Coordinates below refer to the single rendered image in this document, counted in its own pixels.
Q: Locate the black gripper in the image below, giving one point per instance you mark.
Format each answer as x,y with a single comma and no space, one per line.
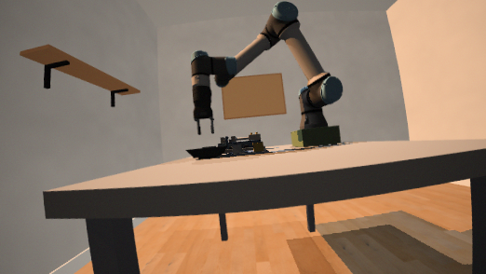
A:
202,100

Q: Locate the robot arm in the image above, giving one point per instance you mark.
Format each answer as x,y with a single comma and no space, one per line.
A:
282,25

